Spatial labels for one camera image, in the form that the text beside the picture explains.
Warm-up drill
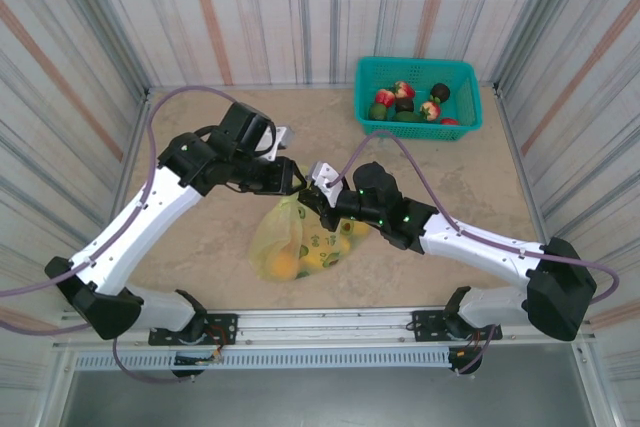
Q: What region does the teal plastic mesh basket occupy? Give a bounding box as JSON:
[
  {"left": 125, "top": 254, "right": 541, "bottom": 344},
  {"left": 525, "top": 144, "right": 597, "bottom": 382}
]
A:
[{"left": 353, "top": 55, "right": 484, "bottom": 142}]

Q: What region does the yellow-green avocado print plastic bag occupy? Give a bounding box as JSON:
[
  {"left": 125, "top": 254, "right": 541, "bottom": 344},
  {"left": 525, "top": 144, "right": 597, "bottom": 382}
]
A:
[{"left": 248, "top": 165, "right": 374, "bottom": 283}]

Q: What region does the perforated metal cable tray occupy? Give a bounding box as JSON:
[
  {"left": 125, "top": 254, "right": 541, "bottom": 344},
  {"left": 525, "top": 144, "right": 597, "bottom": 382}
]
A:
[{"left": 73, "top": 348, "right": 454, "bottom": 372}]

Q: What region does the red orange wire bundle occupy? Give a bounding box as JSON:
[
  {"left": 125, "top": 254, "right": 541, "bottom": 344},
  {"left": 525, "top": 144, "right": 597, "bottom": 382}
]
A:
[
  {"left": 204, "top": 325, "right": 227, "bottom": 364},
  {"left": 449, "top": 329, "right": 486, "bottom": 361}
]

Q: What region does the fake orange fruit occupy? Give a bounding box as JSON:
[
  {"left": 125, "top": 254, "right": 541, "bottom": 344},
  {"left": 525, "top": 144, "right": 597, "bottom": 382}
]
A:
[{"left": 267, "top": 252, "right": 299, "bottom": 282}]

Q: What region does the aluminium mounting rail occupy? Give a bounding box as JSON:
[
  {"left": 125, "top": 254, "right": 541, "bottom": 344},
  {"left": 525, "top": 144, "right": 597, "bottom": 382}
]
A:
[{"left": 49, "top": 307, "right": 599, "bottom": 351}]

